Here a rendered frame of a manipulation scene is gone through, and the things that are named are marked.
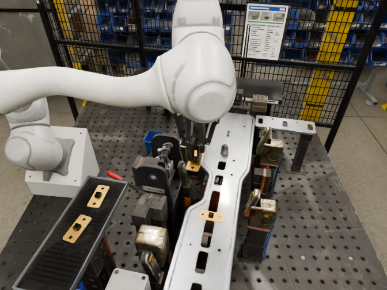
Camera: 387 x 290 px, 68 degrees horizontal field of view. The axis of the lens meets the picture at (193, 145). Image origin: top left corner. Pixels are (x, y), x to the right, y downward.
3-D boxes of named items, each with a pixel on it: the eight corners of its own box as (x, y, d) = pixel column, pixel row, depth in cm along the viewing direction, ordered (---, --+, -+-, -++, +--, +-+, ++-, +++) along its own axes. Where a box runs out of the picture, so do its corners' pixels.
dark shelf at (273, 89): (281, 105, 156) (282, 100, 154) (125, 87, 171) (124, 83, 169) (281, 86, 173) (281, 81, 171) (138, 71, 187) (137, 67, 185)
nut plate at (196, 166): (197, 172, 83) (197, 169, 82) (185, 169, 84) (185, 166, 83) (205, 152, 89) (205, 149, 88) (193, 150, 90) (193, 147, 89)
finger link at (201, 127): (200, 105, 75) (205, 106, 75) (202, 138, 82) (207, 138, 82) (195, 114, 72) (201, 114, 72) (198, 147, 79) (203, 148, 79)
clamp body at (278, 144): (273, 202, 144) (288, 151, 121) (249, 198, 146) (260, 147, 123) (273, 189, 151) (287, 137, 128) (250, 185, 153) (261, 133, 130)
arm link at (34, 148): (33, 174, 135) (-2, 174, 113) (27, 136, 137) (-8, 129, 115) (66, 167, 134) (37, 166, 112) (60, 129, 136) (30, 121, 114)
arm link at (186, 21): (172, 57, 69) (173, 86, 60) (169, -15, 59) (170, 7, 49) (217, 56, 70) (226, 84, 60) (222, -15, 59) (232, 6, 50)
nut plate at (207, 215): (223, 214, 102) (223, 212, 102) (222, 222, 100) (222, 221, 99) (200, 209, 104) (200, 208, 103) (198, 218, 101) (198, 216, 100)
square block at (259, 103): (257, 155, 170) (268, 102, 147) (243, 153, 172) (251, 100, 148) (258, 146, 176) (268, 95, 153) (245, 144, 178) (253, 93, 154)
